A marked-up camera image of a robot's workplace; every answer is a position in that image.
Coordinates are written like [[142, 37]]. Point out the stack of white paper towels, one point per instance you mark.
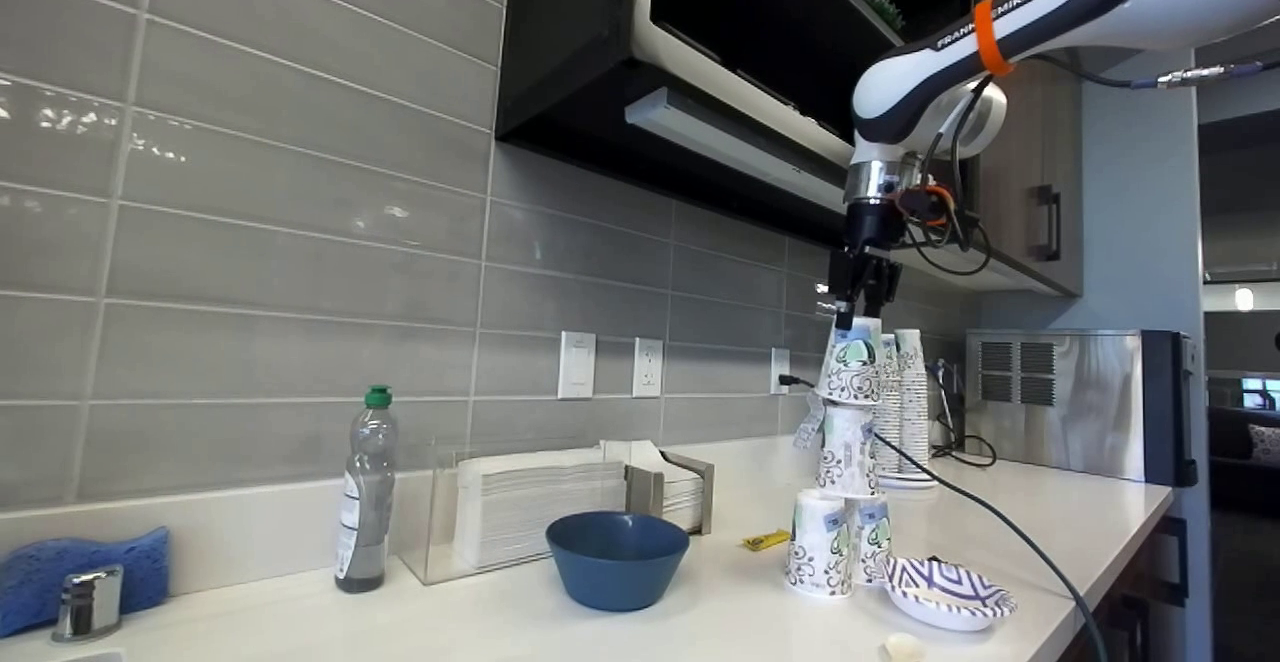
[[530, 507]]

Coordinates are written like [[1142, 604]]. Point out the yellow packet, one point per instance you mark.
[[765, 540]]

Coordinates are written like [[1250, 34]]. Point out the dark upper cabinet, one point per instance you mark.
[[570, 42]]

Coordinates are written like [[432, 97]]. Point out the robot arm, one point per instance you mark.
[[1010, 27]]

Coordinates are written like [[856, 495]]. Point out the stack of white napkins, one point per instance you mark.
[[680, 497]]

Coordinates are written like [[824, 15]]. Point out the blue sponge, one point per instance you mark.
[[60, 572]]

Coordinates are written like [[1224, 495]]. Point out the dark sofa with cushion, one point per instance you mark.
[[1245, 452]]

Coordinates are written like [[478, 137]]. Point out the clear acrylic napkin holder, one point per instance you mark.
[[430, 532]]

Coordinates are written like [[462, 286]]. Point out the white wall socket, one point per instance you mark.
[[648, 368], [778, 362]]

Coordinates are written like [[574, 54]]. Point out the small white lump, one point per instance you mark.
[[904, 648]]

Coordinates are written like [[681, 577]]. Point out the under-cabinet light bar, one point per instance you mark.
[[720, 137]]

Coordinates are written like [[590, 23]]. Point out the chrome tap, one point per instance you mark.
[[88, 602]]

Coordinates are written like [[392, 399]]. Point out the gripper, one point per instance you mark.
[[872, 227]]

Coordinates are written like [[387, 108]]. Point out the blue bowl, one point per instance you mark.
[[617, 562]]

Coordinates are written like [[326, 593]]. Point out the stainless steel appliance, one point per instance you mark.
[[1070, 407]]

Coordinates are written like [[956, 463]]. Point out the white wall switch plate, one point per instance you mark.
[[577, 365]]

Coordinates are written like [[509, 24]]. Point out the patterned paper coffee cup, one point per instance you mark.
[[846, 452], [850, 367], [874, 537], [820, 547]]

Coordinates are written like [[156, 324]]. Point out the green plant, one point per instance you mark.
[[887, 12]]

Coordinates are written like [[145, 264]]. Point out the patterned paper plate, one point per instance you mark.
[[945, 592]]

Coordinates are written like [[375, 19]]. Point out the clear dish soap bottle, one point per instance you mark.
[[365, 502]]

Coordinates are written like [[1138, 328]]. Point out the stack of paper cups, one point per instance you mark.
[[908, 402]]

